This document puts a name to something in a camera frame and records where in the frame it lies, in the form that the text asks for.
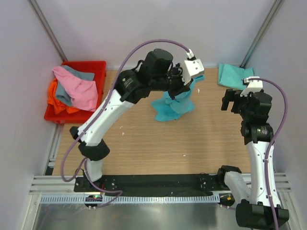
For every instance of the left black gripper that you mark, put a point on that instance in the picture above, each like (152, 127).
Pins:
(179, 86)

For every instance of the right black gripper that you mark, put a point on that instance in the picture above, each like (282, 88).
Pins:
(234, 101)

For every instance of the bright blue t shirt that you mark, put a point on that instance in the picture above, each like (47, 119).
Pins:
(172, 109)

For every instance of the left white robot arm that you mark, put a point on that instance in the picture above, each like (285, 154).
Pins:
(156, 73)

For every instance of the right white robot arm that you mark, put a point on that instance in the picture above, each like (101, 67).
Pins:
(257, 206)

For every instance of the folded teal t shirt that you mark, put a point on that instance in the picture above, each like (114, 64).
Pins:
(231, 76)

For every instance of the red plastic bin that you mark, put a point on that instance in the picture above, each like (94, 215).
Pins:
(99, 70)

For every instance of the pink t shirt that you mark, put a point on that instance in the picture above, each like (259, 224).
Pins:
(83, 93)

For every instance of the grey t shirt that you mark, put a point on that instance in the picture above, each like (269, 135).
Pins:
(61, 94)

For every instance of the orange t shirt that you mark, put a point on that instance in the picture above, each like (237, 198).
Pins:
(57, 104)

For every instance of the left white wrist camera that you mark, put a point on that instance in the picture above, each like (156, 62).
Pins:
(191, 68)

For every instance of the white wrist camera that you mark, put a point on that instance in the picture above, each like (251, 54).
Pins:
(191, 68)
(253, 84)

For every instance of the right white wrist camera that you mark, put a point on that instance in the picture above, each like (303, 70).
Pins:
(253, 84)

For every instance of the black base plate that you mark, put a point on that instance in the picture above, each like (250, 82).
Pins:
(175, 185)

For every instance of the right aluminium frame post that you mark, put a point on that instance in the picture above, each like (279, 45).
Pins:
(273, 11)

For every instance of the aluminium frame post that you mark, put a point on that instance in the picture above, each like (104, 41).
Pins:
(273, 11)
(42, 19)

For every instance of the white slotted cable duct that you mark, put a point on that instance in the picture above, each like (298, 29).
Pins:
(92, 199)

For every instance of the left aluminium frame post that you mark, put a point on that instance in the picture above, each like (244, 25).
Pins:
(42, 19)

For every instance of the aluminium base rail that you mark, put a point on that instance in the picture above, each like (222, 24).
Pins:
(46, 185)

